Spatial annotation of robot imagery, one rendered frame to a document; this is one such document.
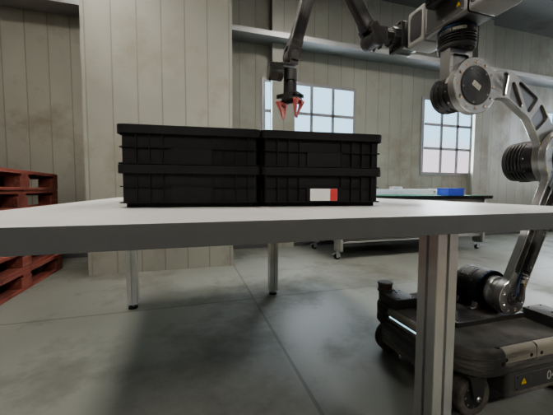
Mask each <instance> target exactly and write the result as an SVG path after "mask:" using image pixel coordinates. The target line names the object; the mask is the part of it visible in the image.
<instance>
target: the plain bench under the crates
mask: <svg viewBox="0 0 553 415"><path fill-rule="evenodd" d="M376 201H379V202H374V206H285V207H266V206H263V205H261V204H259V203H254V207H127V204H126V203H119V202H123V198H106V199H98V200H91V201H83V202H75V203H61V204H54V205H46V206H38V207H25V208H18V209H10V210H2V211H0V257H12V256H29V255H45V254H77V253H93V252H110V251H126V276H127V305H129V307H128V308H129V309H130V310H135V309H136V308H138V305H137V304H138V302H139V284H138V252H137V251H138V250H142V249H174V248H190V247H207V246H223V245H255V244H268V290H269V294H270V295H276V293H277V292H276V291H278V243H287V242H304V241H321V240H352V239H369V238H384V237H401V236H419V260H418V285H417V310H416V359H415V383H414V408H413V415H451V409H452V389H453V350H454V330H455V310H456V290H457V270H458V234H466V233H482V232H498V231H530V230H546V229H553V206H539V205H521V204H502V203H468V202H449V201H431V200H413V199H395V198H376Z"/></svg>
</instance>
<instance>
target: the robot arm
mask: <svg viewBox="0 0 553 415"><path fill-rule="evenodd" d="M345 2H346V5H347V6H348V8H349V10H350V12H351V15H352V16H353V18H354V20H355V23H356V25H357V27H358V31H359V33H358V35H359V37H360V47H361V48H362V50H364V51H365V52H369V51H372V50H373V52H374V51H375V50H376V48H378V49H381V48H382V45H385V47H387V48H389V54H390V55H394V54H395V53H397V52H398V51H400V50H401V49H403V48H404V45H405V21H403V20H400V21H399V22H398V23H397V24H396V25H395V26H391V27H387V26H381V25H380V24H379V22H378V21H374V18H372V16H371V15H370V14H369V11H368V9H367V7H366V5H365V3H364V1H363V0H345ZM313 4H314V0H300V1H299V4H298V7H297V11H296V14H295V19H294V23H293V26H292V29H291V33H290V37H289V39H288V41H287V45H286V47H285V51H284V54H283V58H282V59H283V62H270V63H269V64H268V65H267V80H268V81H275V82H281V80H282V79H283V78H284V89H283V94H279V95H276V98H277V99H278V100H279V99H281V100H279V101H276V105H277V107H278V109H279V110H280V113H281V117H282V119H284V120H285V117H286V109H287V105H288V104H293V105H294V112H295V117H296V118H298V115H299V112H300V110H301V108H302V106H303V105H304V101H303V100H302V98H304V95H303V94H301V93H300V92H298V91H297V69H296V68H295V67H296V66H297V65H298V62H299V60H300V56H301V53H302V46H303V43H304V35H305V32H306V28H307V25H308V22H309V17H310V13H311V10H312V7H313ZM369 30H370V31H369ZM297 105H299V107H298V109H297ZM281 107H282V108H283V112H282V108H281Z"/></svg>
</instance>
